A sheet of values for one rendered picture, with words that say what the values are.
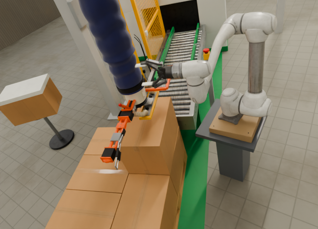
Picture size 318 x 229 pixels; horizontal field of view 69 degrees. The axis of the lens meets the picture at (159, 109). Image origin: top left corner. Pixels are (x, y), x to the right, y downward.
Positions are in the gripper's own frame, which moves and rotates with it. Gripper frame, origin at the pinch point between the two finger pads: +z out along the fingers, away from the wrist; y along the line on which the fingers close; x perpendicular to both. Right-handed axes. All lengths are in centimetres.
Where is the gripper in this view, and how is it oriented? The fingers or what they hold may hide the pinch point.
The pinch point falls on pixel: (140, 74)
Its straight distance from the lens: 142.0
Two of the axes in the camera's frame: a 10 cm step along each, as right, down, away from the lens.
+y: 2.4, 7.3, 6.4
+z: -9.5, 0.5, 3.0
